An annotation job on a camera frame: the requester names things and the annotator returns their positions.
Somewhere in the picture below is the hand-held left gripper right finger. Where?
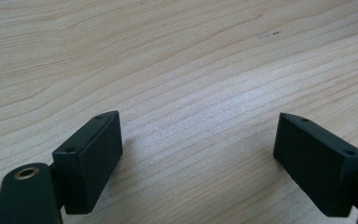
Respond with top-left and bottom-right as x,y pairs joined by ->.
272,112 -> 358,218

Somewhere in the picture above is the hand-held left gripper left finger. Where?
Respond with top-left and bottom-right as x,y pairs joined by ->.
51,110 -> 124,216

